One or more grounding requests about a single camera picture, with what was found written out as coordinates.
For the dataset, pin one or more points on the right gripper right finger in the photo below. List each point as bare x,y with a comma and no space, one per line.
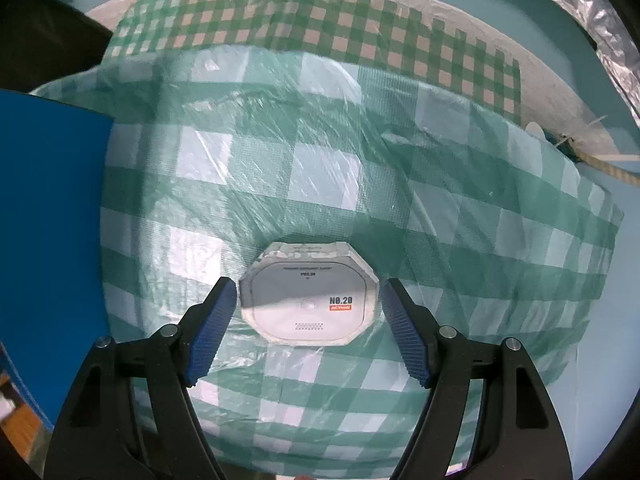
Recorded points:
518,433

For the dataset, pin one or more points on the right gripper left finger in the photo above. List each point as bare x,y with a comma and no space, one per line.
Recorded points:
128,414

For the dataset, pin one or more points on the blue-edged cardboard box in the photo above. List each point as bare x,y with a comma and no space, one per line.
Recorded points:
52,302

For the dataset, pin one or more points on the large-check green tablecloth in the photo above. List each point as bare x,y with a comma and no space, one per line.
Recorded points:
217,153

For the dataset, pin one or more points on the white octagonal device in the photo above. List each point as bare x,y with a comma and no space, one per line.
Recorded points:
309,295

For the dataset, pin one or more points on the small-check green tablecloth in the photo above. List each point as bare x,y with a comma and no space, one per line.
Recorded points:
372,33

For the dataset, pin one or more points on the silver foil sheet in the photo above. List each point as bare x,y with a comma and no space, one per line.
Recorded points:
614,29

